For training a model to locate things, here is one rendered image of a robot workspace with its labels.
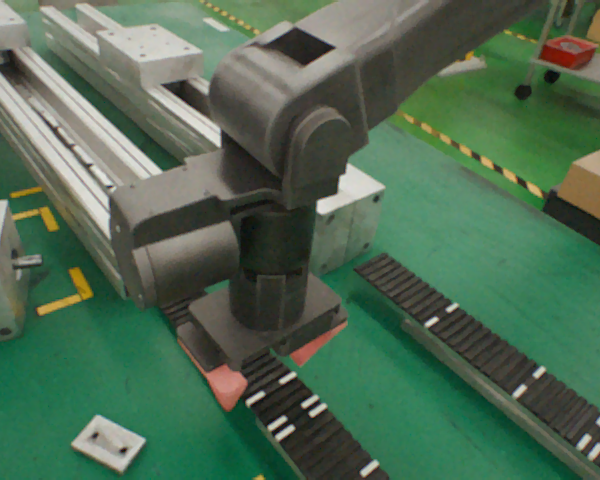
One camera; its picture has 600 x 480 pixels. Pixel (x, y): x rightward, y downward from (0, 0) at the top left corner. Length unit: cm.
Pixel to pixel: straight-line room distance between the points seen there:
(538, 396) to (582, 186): 43
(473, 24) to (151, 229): 23
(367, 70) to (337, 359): 31
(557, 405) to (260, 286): 29
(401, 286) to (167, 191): 33
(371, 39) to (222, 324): 21
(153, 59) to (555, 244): 64
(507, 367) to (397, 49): 32
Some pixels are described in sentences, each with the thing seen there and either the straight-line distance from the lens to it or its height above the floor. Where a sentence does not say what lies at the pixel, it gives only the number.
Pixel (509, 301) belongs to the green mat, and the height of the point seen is 78.
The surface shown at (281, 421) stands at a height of 82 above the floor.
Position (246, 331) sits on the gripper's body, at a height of 90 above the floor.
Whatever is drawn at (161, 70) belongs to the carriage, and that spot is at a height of 89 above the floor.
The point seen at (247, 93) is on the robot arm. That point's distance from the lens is 27.
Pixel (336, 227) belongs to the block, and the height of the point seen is 85.
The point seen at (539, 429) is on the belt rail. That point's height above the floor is 79.
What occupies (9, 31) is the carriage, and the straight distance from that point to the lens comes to 102.
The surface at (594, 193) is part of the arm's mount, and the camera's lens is 85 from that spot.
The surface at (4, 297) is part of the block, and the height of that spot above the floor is 84.
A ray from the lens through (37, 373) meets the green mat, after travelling 53.
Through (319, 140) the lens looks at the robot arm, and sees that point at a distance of 25.
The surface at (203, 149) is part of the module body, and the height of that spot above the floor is 84.
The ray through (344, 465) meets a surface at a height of 81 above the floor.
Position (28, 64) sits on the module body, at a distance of 95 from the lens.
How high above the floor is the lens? 118
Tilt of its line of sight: 38 degrees down
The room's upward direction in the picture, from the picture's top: 6 degrees clockwise
